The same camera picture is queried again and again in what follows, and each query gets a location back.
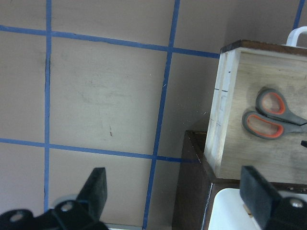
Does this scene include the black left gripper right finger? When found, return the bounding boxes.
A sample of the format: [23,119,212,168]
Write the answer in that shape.
[240,166,307,230]

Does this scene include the white plastic storage bin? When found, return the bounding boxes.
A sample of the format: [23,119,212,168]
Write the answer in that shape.
[208,188,260,230]

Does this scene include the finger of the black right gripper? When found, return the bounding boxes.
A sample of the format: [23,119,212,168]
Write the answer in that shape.
[301,140,307,148]

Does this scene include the light wood drawer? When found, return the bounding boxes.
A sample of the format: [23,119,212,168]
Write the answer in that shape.
[204,40,307,184]

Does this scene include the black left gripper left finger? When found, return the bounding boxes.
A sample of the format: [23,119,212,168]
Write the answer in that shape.
[0,167,107,230]

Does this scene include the dark brown drawer cabinet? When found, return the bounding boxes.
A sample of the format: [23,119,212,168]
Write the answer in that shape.
[172,130,307,230]

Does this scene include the orange grey scissors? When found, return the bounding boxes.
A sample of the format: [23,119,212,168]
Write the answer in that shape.
[242,88,307,140]

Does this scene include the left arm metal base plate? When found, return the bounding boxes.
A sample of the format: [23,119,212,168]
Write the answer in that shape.
[105,223,142,230]

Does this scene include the white drawer handle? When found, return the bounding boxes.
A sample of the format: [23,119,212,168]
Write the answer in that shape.
[286,26,307,47]

